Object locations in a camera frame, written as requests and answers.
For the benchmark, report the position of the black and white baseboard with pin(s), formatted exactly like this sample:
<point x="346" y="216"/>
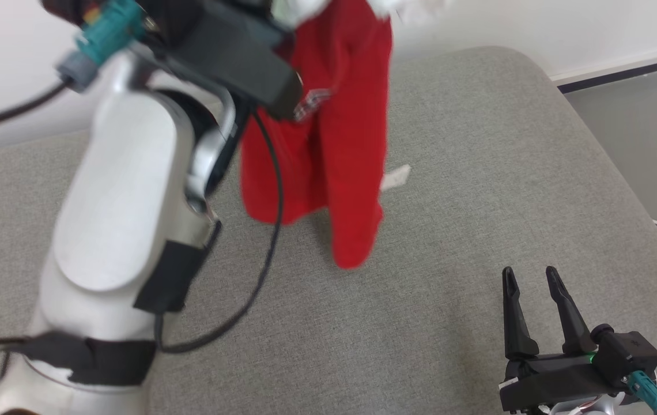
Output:
<point x="622" y="72"/>

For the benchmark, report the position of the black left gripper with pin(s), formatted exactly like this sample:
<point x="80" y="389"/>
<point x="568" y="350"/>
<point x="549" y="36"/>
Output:
<point x="236" y="52"/>

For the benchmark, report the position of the teal left camera connector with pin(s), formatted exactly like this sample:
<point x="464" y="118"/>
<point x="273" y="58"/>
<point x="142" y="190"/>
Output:
<point x="110" y="31"/>

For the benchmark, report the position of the teal camera connector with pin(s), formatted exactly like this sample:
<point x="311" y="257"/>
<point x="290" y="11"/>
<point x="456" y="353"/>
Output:
<point x="110" y="31"/>
<point x="646" y="389"/>

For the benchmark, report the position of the teal right camera connector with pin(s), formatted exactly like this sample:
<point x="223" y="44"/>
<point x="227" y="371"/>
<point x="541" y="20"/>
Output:
<point x="646" y="389"/>

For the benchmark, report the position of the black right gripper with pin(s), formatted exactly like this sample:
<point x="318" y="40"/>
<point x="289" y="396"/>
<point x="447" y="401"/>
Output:
<point x="559" y="380"/>

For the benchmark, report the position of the red shirt with white sleeves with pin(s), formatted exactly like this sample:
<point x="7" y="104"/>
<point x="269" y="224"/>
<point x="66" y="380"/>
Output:
<point x="351" y="144"/>

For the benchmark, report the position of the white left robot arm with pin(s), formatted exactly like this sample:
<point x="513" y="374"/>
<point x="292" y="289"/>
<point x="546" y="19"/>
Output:
<point x="121" y="202"/>

